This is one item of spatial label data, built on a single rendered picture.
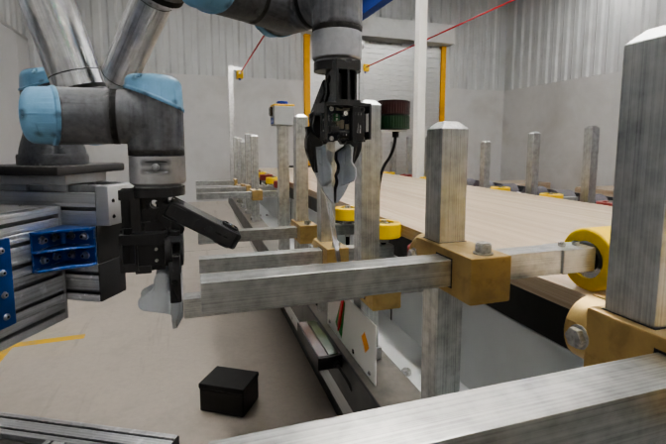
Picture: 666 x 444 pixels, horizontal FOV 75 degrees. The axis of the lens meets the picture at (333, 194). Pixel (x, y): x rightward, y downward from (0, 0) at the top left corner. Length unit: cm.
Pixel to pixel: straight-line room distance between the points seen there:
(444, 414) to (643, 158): 20
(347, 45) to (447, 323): 40
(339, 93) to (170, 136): 24
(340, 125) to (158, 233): 30
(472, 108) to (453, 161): 1040
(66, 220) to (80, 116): 55
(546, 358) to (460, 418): 53
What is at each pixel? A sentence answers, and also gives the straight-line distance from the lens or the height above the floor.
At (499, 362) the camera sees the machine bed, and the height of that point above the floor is 71.
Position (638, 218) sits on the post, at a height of 104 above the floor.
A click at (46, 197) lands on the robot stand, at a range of 119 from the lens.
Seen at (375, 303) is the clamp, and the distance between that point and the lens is 71.
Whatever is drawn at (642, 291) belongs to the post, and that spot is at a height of 99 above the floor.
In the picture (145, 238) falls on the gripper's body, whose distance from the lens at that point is 64.
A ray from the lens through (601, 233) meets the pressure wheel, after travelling 63.
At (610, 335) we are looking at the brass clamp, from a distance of 36.
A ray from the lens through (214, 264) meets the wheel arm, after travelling 93.
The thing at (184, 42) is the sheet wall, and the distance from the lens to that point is 888.
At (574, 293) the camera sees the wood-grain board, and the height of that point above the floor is 90.
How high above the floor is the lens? 108
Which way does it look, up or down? 6 degrees down
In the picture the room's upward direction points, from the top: straight up
